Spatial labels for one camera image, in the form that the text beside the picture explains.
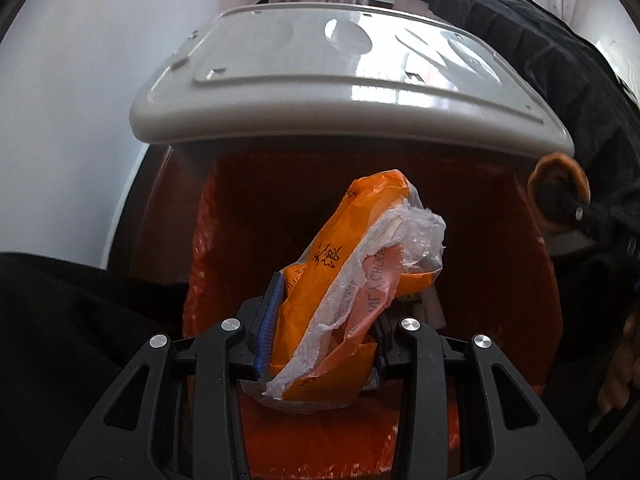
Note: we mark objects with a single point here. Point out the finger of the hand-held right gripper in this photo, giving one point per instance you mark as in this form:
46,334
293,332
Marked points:
595,222

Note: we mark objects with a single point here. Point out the black jacket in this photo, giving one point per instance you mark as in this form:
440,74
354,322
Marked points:
500,15

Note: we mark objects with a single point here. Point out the dark trash bin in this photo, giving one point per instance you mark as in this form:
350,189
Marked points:
150,220

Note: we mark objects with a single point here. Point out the person's black clothing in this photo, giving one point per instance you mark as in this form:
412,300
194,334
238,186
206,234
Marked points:
50,360

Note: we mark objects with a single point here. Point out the person's right hand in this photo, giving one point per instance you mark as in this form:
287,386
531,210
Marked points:
617,385

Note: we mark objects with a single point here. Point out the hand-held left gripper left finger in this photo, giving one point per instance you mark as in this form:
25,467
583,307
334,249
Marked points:
267,330

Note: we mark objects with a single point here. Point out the white plastic box lid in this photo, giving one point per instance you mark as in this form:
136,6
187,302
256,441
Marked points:
300,105

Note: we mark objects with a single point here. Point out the orange and white plastic bag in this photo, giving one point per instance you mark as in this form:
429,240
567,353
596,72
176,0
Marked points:
320,280

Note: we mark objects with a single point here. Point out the orange bin liner bag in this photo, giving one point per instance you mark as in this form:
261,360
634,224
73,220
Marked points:
240,210

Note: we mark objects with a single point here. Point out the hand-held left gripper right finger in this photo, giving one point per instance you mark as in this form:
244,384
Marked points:
415,350

